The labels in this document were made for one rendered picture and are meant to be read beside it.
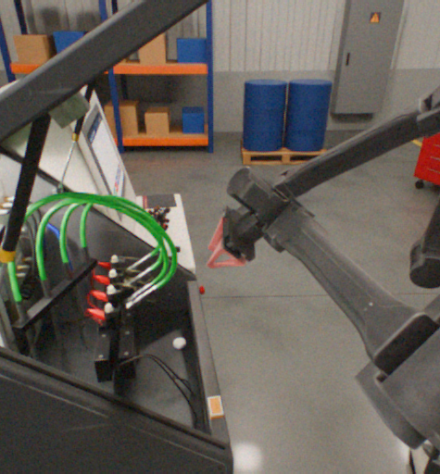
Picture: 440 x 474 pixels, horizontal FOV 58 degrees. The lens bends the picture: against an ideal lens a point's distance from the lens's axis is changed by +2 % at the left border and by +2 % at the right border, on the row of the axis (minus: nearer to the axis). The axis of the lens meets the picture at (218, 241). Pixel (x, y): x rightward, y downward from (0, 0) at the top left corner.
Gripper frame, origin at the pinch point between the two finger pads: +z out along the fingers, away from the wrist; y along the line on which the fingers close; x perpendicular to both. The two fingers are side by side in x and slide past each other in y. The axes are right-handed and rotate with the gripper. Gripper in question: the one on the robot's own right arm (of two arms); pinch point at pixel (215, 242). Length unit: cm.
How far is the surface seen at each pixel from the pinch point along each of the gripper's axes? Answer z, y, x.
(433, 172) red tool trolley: -79, -217, -348
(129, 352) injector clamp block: 30.9, -1.1, 21.0
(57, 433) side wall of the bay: 22, 10, 54
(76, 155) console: 15.7, 43.3, -13.6
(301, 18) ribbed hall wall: -91, -18, -643
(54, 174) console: 24, 44, -12
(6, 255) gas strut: -2, 35, 52
